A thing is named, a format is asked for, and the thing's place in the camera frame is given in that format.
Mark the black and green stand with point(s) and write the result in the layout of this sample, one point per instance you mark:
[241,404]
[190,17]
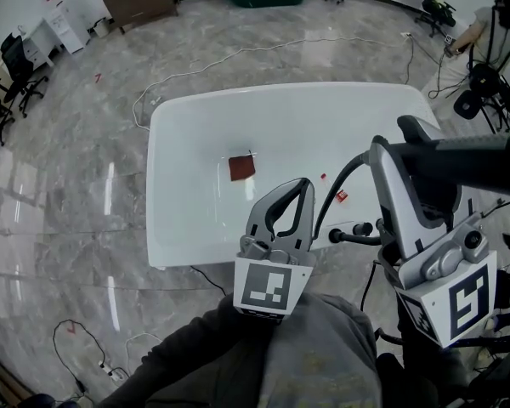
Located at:
[438,7]

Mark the small white bin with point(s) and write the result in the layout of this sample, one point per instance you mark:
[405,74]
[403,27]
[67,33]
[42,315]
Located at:
[101,27]

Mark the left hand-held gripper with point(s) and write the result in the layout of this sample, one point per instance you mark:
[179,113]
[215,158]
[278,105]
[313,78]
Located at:
[276,253]

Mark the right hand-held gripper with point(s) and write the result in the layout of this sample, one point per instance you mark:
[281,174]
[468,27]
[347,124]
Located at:
[450,270]

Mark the brown square cloth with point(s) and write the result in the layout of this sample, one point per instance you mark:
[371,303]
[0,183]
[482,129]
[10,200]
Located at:
[242,168]

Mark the small red-capped bottle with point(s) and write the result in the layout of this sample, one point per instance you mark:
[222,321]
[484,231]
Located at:
[324,179]

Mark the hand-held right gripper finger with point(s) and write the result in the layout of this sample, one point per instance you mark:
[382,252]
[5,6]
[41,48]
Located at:
[416,128]

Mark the person's left forearm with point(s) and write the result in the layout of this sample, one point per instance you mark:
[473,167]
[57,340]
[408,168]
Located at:
[187,355]

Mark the white bathtub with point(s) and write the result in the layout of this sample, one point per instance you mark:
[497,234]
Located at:
[280,126]

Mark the white power strip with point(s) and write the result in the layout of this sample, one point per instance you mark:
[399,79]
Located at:
[115,371]

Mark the person's right forearm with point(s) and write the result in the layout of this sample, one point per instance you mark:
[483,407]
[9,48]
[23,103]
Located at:
[421,376]

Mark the person's grey shirt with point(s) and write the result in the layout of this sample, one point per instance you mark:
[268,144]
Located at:
[323,355]

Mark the white desk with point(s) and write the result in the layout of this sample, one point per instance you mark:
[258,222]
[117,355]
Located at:
[38,45]

